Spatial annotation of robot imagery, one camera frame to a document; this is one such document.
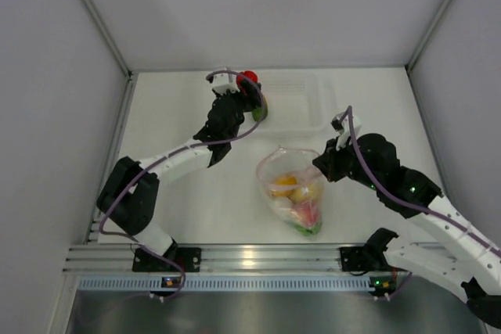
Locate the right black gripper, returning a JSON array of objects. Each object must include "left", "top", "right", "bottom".
[{"left": 314, "top": 134, "right": 382, "bottom": 192}]

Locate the red fake apple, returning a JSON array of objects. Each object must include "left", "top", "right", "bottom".
[{"left": 236, "top": 70, "right": 261, "bottom": 96}]

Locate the green fake avocado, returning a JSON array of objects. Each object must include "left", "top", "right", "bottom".
[{"left": 251, "top": 94, "right": 269, "bottom": 123}]

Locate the clear zip top bag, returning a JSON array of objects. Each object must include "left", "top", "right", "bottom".
[{"left": 255, "top": 147, "right": 324, "bottom": 238}]

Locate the pink fake peach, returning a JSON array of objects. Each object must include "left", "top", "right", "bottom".
[{"left": 294, "top": 200, "right": 321, "bottom": 228}]

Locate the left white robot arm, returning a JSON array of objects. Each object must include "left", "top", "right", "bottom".
[{"left": 96, "top": 70, "right": 267, "bottom": 271}]

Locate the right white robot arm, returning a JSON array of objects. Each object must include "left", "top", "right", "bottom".
[{"left": 312, "top": 133, "right": 500, "bottom": 329}]

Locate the pale yellow fake pear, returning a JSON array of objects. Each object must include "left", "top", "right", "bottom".
[{"left": 289, "top": 183, "right": 323, "bottom": 204}]

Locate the orange fake fruit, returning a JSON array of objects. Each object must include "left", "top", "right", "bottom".
[{"left": 270, "top": 174, "right": 297, "bottom": 197}]

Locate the clear plastic perforated bin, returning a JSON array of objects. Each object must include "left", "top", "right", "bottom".
[{"left": 252, "top": 70, "right": 338, "bottom": 137}]

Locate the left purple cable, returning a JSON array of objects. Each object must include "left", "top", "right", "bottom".
[{"left": 98, "top": 70, "right": 264, "bottom": 257}]

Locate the purple cable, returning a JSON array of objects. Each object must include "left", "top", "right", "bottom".
[
  {"left": 344, "top": 106, "right": 501, "bottom": 259},
  {"left": 98, "top": 70, "right": 264, "bottom": 257}
]

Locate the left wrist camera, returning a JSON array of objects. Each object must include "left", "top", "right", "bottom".
[{"left": 206, "top": 68, "right": 238, "bottom": 95}]

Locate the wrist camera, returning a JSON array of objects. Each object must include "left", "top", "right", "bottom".
[
  {"left": 206, "top": 68, "right": 238, "bottom": 95},
  {"left": 331, "top": 111, "right": 362, "bottom": 151}
]

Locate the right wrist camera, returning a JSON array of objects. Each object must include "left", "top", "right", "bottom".
[{"left": 331, "top": 111, "right": 362, "bottom": 151}]

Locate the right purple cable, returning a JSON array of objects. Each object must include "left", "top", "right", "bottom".
[{"left": 344, "top": 106, "right": 501, "bottom": 259}]

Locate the white slotted cable duct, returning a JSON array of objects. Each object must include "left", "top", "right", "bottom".
[{"left": 78, "top": 275, "right": 393, "bottom": 293}]

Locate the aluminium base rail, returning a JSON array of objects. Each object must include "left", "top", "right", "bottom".
[{"left": 63, "top": 243, "right": 349, "bottom": 275}]

